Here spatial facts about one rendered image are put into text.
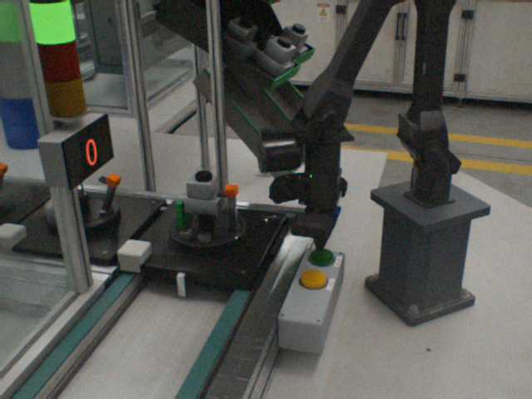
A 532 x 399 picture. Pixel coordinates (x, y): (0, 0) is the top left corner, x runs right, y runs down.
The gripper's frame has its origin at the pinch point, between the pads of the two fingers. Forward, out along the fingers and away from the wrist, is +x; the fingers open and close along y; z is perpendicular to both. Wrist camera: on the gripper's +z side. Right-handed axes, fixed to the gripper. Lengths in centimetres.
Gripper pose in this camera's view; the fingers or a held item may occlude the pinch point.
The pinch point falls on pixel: (320, 232)
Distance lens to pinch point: 104.6
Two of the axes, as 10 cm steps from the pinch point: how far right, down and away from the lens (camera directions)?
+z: -9.6, -1.1, 2.4
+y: -2.6, 4.4, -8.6
